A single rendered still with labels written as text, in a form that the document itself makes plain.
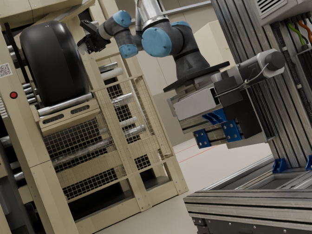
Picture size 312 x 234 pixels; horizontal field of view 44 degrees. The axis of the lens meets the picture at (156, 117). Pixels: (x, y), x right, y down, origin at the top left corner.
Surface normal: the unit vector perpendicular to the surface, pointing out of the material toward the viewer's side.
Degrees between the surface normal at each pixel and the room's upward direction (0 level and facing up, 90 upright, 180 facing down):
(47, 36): 63
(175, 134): 90
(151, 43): 98
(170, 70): 90
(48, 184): 90
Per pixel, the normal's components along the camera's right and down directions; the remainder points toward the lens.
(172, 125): 0.39, -0.18
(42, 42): 0.12, -0.43
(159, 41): -0.54, 0.33
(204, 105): -0.85, 0.32
